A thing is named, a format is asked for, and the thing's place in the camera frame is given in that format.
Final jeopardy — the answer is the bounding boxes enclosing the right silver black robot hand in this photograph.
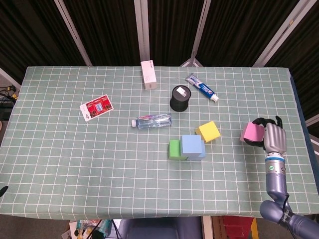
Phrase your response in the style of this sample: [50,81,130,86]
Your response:
[243,115,288,153]

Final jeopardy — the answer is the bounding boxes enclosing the pink foam cube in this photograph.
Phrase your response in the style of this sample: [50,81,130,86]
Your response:
[239,121,266,143]

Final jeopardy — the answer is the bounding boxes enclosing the yellow foam cube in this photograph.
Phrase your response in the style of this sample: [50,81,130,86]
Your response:
[194,120,222,143]

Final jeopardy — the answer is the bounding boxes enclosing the teal plastic package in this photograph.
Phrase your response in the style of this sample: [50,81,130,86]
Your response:
[74,219,112,237]

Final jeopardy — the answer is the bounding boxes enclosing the blue white toothpaste tube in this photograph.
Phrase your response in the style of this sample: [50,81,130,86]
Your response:
[185,73,220,102]

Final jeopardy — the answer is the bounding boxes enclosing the red storage box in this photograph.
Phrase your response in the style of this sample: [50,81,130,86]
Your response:
[218,216,255,239]

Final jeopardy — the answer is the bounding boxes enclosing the green checked tablecloth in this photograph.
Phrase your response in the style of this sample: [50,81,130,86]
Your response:
[0,65,315,220]

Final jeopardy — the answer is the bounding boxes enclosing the green foam cube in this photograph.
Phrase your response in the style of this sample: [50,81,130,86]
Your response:
[168,139,188,161]

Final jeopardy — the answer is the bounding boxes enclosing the black mesh pen holder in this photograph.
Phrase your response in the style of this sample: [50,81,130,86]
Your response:
[169,85,192,113]

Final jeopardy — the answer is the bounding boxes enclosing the white table leg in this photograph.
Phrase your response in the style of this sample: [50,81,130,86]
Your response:
[201,216,214,239]

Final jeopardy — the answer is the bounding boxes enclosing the clear plastic water bottle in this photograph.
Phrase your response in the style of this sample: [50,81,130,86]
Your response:
[131,112,173,129]

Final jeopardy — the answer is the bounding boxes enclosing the red printed card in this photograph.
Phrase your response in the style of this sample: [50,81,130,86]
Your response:
[79,94,114,122]

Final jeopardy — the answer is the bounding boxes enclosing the white carton box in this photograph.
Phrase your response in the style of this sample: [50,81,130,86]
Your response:
[140,60,158,91]

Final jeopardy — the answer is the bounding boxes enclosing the dark blue chair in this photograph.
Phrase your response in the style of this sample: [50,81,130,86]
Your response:
[119,217,202,239]

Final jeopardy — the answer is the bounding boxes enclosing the dark pleated curtain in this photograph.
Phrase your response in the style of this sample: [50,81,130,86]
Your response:
[0,0,319,120]

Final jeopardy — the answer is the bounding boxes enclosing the white metal frame post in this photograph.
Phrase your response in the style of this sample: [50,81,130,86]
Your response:
[54,0,93,67]
[179,0,212,67]
[252,0,307,67]
[134,0,152,67]

